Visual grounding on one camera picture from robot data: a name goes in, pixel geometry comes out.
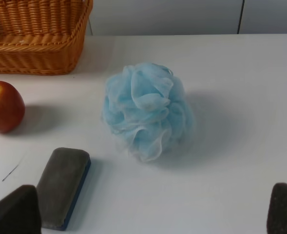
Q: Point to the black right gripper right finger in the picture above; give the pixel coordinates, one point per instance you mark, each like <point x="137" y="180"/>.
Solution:
<point x="277" y="212"/>

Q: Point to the red apple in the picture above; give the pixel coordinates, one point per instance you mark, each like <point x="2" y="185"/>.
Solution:
<point x="12" y="107"/>

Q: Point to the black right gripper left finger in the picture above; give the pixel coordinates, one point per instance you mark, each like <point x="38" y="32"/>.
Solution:
<point x="19" y="212"/>

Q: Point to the blue mesh bath pouf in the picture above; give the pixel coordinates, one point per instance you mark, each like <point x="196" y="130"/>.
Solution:
<point x="146" y="109"/>

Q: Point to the grey blue whiteboard eraser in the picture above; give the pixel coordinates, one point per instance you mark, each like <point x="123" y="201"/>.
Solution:
<point x="60" y="185"/>

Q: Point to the orange wicker basket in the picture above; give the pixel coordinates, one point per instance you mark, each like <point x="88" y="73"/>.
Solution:
<point x="42" y="37"/>

